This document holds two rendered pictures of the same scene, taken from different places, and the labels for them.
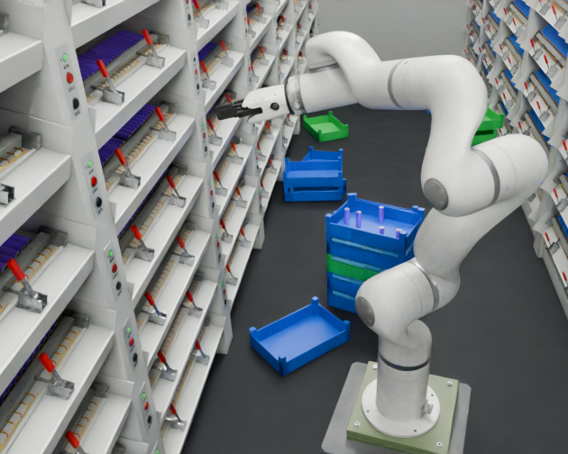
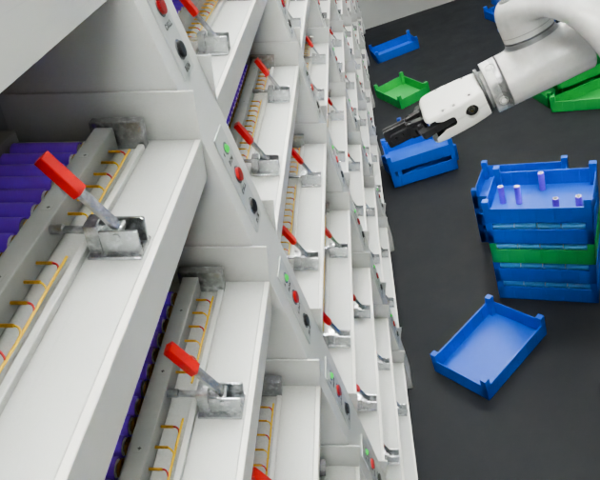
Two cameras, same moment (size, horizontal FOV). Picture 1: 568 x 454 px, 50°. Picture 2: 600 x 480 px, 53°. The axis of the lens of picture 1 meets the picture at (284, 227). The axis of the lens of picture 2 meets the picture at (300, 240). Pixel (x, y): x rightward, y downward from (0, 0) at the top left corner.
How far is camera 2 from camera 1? 47 cm
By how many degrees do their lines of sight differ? 6
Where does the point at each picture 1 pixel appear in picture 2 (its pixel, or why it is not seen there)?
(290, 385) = (504, 410)
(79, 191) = (288, 321)
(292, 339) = (479, 350)
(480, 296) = not seen: outside the picture
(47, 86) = (218, 199)
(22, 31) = (168, 133)
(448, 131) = not seen: outside the picture
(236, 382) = (439, 421)
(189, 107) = (316, 132)
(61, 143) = (253, 270)
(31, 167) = (231, 323)
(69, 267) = (304, 426)
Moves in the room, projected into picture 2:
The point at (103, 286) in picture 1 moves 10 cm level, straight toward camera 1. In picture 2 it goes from (336, 422) to (374, 471)
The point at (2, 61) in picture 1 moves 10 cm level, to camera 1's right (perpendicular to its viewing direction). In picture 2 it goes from (175, 203) to (289, 161)
